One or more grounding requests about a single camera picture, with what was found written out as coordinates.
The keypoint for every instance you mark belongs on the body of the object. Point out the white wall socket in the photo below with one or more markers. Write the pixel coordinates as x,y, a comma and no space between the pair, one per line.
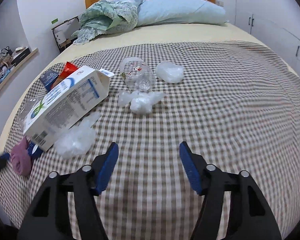
220,3

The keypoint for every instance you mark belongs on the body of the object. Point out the red snack wrapper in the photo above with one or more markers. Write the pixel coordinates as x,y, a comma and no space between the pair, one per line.
67,71

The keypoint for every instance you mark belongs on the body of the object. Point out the brown checked blanket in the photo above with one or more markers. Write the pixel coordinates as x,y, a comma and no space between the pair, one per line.
215,120

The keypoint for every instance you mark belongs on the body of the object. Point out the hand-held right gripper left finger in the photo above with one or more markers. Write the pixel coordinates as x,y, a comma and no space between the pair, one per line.
107,170

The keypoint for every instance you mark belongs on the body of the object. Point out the green floral quilt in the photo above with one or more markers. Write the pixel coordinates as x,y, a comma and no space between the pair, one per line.
107,15

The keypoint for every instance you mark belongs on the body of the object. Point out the black metal bedside rack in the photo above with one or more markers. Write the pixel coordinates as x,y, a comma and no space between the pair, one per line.
53,35

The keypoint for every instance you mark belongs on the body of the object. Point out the white plastic bag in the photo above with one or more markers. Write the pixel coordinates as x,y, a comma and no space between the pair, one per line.
170,72
140,103

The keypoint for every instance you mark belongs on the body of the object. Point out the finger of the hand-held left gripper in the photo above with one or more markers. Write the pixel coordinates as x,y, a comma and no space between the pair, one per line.
0,162

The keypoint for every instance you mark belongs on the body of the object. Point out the dark blue packet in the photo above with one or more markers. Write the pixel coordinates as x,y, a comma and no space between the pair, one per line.
48,78

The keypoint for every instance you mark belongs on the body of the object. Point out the woven handbag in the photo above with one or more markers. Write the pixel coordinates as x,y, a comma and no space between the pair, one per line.
5,52

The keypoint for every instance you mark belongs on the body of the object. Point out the black flat box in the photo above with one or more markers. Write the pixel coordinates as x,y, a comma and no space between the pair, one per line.
21,55

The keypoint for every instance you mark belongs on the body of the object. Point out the green and white box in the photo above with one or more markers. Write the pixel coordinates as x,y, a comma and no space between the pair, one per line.
55,21

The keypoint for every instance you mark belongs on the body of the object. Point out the white built-in wardrobe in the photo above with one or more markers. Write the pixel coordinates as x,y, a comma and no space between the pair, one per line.
277,12

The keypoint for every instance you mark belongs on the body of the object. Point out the clear plastic bottle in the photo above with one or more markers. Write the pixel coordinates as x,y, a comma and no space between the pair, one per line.
137,73

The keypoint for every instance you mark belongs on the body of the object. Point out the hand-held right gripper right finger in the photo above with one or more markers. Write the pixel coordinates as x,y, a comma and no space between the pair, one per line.
190,170

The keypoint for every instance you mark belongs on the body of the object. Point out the light blue pillow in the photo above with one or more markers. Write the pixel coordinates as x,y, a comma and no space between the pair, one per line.
180,10

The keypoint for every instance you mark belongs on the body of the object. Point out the purple cloth ball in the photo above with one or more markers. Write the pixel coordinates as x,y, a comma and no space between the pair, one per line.
21,157

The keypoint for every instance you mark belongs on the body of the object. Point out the white carton box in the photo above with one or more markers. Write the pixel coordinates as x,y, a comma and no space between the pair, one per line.
65,105

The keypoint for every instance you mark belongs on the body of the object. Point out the clear plastic bag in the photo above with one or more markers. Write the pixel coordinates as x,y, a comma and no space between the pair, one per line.
75,137

